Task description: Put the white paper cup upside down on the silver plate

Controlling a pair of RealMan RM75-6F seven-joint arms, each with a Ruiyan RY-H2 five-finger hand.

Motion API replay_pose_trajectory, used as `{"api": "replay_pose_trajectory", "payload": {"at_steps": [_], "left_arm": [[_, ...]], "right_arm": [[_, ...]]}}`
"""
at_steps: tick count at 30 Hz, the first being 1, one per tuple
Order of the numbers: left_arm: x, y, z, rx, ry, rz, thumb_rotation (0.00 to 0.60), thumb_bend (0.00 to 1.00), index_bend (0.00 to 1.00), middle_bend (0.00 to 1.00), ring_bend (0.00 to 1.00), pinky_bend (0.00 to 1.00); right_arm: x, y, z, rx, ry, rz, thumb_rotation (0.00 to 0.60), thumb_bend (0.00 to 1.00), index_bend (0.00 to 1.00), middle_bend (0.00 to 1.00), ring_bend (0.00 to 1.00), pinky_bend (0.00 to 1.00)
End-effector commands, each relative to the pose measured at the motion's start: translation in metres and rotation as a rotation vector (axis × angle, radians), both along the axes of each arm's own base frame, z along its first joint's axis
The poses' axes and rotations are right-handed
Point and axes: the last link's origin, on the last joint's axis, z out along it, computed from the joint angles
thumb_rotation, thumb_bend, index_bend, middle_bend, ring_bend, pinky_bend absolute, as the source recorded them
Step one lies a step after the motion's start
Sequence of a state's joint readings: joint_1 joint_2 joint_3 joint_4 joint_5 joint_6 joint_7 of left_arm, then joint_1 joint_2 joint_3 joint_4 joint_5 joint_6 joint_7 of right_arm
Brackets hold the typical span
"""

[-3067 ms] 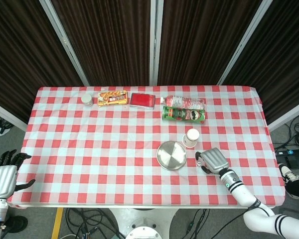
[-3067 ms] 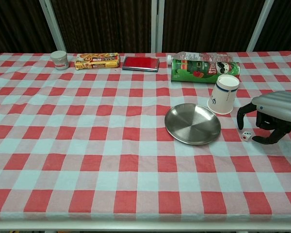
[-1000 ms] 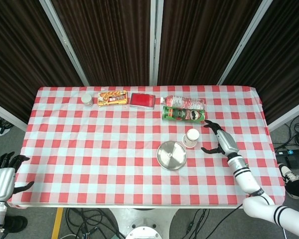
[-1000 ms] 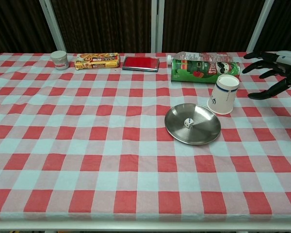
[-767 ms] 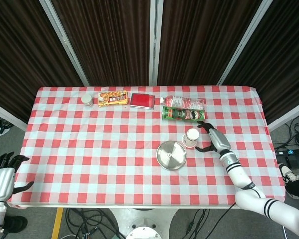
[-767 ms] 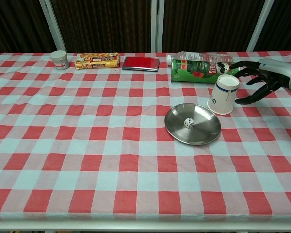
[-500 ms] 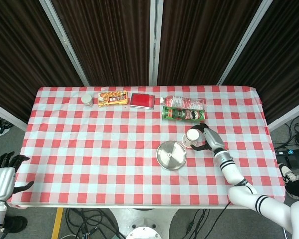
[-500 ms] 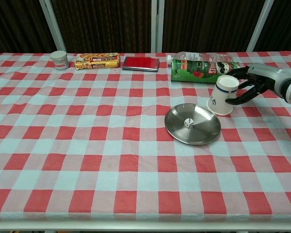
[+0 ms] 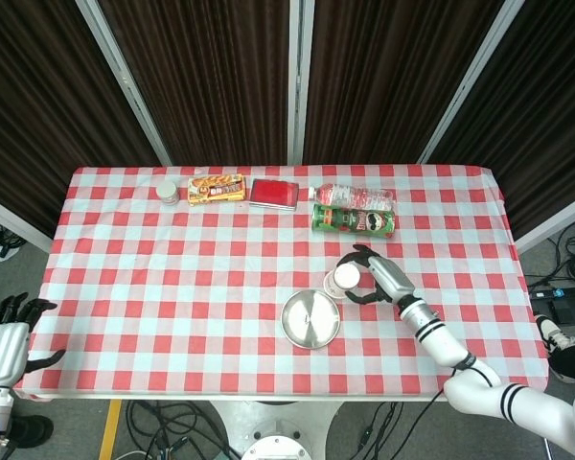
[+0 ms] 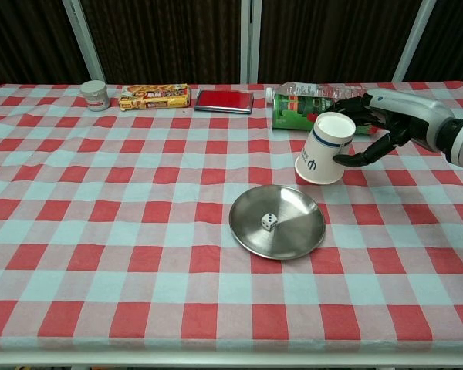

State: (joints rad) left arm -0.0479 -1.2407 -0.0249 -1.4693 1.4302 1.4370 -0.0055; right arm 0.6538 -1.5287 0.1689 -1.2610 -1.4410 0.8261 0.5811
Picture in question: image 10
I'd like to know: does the white metal frame post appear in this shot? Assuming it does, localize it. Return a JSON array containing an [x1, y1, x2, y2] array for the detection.
[[239, 0, 263, 85], [61, 0, 108, 86], [391, 0, 437, 83]]

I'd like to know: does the round metal plate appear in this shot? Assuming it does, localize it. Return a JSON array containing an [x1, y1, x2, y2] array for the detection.
[[228, 184, 326, 261]]

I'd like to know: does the green Pringles can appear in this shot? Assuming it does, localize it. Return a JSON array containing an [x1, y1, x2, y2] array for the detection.
[[271, 93, 380, 136]]

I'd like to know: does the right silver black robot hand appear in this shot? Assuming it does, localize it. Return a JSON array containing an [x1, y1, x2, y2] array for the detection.
[[332, 88, 455, 168]]

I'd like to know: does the white paper cup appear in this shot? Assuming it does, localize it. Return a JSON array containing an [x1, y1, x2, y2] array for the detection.
[[294, 111, 357, 185]]

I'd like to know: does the red white checkered tablecloth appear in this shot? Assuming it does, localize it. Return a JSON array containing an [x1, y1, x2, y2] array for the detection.
[[0, 80, 463, 352]]

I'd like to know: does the white die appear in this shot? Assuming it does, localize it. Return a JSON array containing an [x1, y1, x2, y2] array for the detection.
[[260, 213, 279, 232]]

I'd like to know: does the small white plastic jar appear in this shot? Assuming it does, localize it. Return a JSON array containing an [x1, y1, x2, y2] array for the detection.
[[80, 80, 110, 113]]

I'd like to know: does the red flat metal case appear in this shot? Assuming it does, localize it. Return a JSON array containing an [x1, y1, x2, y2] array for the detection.
[[194, 89, 254, 116]]

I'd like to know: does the clear plastic water bottle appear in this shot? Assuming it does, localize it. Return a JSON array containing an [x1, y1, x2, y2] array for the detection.
[[265, 81, 371, 103]]

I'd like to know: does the yellow snack box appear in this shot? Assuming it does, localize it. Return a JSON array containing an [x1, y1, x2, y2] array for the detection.
[[117, 82, 191, 112]]

